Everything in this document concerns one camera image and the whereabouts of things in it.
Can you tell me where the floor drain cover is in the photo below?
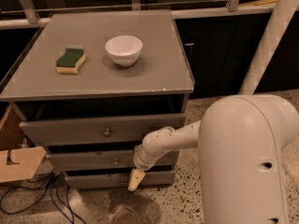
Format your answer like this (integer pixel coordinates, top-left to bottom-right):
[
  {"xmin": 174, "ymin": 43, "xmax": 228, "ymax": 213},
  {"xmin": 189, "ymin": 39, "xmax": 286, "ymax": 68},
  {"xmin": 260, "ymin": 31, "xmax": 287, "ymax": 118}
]
[{"xmin": 112, "ymin": 208, "xmax": 137, "ymax": 224}]

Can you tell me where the metal railing frame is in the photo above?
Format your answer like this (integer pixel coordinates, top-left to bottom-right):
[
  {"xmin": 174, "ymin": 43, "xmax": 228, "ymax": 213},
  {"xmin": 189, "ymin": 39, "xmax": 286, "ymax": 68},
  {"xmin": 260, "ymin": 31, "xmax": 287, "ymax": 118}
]
[{"xmin": 0, "ymin": 0, "xmax": 277, "ymax": 30}]

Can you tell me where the grey drawer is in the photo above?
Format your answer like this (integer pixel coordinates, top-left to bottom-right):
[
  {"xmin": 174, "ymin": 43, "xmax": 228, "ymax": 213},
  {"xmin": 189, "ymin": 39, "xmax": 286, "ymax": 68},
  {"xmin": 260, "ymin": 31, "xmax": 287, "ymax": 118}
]
[
  {"xmin": 20, "ymin": 114, "xmax": 185, "ymax": 146},
  {"xmin": 45, "ymin": 147, "xmax": 180, "ymax": 173},
  {"xmin": 64, "ymin": 171, "xmax": 175, "ymax": 189}
]

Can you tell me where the black cable on floor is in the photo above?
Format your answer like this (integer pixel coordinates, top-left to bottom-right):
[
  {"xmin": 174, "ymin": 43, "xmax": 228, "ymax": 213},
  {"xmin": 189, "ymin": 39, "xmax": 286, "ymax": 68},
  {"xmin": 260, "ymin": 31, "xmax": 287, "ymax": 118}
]
[{"xmin": 0, "ymin": 170, "xmax": 64, "ymax": 217}]

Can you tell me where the grey top drawer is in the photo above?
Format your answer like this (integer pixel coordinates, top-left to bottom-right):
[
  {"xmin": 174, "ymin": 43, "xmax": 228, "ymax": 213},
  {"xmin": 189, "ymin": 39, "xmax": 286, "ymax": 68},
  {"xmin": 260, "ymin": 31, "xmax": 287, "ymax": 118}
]
[{"xmin": 20, "ymin": 114, "xmax": 185, "ymax": 146}]

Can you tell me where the wooden board cutout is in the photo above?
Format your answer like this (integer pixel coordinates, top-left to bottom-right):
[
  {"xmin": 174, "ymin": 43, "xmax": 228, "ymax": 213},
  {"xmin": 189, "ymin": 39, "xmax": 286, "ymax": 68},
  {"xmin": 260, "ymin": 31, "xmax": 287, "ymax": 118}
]
[{"xmin": 0, "ymin": 106, "xmax": 46, "ymax": 183}]

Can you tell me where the grey drawer cabinet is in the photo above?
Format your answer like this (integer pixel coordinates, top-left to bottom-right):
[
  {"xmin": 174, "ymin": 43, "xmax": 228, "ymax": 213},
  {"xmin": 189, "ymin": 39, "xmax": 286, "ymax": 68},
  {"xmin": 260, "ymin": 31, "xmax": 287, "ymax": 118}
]
[{"xmin": 1, "ymin": 10, "xmax": 194, "ymax": 177}]

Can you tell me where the white ceramic bowl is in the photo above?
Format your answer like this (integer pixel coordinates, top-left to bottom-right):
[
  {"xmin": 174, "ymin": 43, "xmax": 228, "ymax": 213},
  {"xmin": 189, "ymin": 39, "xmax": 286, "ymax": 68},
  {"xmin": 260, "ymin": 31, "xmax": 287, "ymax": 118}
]
[{"xmin": 105, "ymin": 35, "xmax": 143, "ymax": 67}]

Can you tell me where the white slanted post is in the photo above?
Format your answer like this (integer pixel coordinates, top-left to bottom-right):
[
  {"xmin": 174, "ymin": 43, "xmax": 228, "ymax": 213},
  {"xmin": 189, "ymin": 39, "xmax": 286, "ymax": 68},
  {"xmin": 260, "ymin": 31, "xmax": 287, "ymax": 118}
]
[{"xmin": 239, "ymin": 0, "xmax": 299, "ymax": 95}]

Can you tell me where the green yellow sponge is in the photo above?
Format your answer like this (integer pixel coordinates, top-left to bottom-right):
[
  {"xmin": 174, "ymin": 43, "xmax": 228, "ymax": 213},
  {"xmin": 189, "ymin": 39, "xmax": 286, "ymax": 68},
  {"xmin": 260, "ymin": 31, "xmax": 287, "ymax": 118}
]
[{"xmin": 56, "ymin": 48, "xmax": 86, "ymax": 74}]

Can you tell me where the blue cable on floor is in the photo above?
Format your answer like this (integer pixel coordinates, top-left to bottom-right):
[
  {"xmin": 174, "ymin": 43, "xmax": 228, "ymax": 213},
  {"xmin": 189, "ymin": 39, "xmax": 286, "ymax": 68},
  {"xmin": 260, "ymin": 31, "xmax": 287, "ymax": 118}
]
[{"xmin": 50, "ymin": 184, "xmax": 88, "ymax": 224}]

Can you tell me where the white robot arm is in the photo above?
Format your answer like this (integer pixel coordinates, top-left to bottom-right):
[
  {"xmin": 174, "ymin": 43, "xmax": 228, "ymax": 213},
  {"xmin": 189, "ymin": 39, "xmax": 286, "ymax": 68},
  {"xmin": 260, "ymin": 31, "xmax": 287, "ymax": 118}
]
[{"xmin": 128, "ymin": 94, "xmax": 299, "ymax": 224}]

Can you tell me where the grey bottom drawer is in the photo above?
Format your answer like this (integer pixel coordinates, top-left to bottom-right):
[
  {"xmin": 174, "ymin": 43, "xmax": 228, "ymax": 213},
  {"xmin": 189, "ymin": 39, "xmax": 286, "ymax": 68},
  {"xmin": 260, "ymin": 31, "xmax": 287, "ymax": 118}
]
[{"xmin": 64, "ymin": 171, "xmax": 175, "ymax": 189}]

